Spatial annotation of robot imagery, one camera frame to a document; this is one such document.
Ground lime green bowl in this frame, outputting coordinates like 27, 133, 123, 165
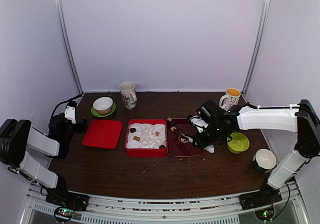
226, 132, 250, 154

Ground white block chocolate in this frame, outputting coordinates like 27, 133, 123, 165
143, 136, 150, 142

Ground aluminium frame post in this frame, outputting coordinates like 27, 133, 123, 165
54, 0, 83, 94
242, 0, 272, 98

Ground white paper cupcake liners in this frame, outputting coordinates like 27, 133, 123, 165
126, 123, 167, 149

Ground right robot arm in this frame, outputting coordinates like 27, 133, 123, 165
187, 99, 320, 205

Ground white round chocolate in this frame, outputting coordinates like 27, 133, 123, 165
154, 138, 163, 144

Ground dark bowl white inside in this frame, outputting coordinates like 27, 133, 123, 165
252, 149, 277, 174

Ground right aluminium frame post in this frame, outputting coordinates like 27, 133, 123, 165
242, 0, 272, 98

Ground red tin box base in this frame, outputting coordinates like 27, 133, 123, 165
124, 119, 167, 158

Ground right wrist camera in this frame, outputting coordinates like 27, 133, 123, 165
187, 115, 208, 133

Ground white bowl on saucer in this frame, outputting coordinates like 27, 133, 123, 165
93, 97, 114, 112

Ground white mug yellow inside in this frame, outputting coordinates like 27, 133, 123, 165
219, 88, 241, 110

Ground red chocolate tray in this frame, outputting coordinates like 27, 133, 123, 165
166, 118, 204, 158

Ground red tin lid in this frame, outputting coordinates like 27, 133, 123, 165
82, 120, 123, 150

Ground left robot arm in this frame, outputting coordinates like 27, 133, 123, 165
0, 113, 88, 206

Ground tall white patterned mug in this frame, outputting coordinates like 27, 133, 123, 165
119, 81, 138, 109

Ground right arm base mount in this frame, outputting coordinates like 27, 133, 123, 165
238, 192, 282, 211

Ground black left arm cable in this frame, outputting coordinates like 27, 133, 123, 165
51, 94, 83, 121

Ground front aluminium rail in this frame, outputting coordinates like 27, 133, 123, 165
19, 181, 311, 224

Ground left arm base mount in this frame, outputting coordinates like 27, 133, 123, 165
45, 193, 90, 211

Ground green saucer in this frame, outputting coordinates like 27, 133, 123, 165
91, 103, 117, 118

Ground metal serving tongs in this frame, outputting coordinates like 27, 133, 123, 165
172, 126, 215, 154

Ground left aluminium frame post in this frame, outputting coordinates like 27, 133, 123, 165
54, 0, 83, 94

